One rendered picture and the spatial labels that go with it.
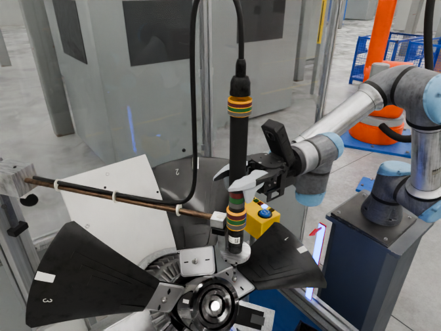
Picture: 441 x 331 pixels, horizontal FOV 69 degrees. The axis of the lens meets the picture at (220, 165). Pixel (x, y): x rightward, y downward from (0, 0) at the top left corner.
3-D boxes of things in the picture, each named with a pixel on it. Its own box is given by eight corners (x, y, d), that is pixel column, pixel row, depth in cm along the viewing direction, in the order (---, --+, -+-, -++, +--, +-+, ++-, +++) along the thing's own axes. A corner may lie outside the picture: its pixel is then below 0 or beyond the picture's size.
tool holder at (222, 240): (207, 258, 73) (207, 224, 68) (217, 238, 79) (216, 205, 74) (246, 267, 70) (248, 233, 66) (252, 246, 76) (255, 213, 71)
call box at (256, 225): (233, 224, 132) (233, 203, 127) (251, 215, 137) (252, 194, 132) (260, 245, 121) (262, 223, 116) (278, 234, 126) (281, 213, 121)
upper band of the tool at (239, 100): (224, 117, 57) (224, 100, 55) (231, 109, 60) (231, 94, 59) (248, 119, 56) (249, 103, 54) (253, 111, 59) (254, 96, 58)
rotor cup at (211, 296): (178, 347, 75) (201, 360, 64) (154, 287, 76) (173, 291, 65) (226, 312, 82) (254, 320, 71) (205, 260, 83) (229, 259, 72)
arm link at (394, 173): (387, 182, 131) (397, 153, 124) (415, 201, 121) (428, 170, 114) (364, 188, 127) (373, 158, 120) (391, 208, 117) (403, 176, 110)
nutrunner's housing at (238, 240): (224, 264, 74) (226, 60, 52) (229, 253, 78) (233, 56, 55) (241, 268, 73) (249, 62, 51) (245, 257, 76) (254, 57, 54)
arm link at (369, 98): (388, 49, 96) (259, 147, 96) (420, 57, 88) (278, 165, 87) (394, 80, 103) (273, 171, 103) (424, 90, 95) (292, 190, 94)
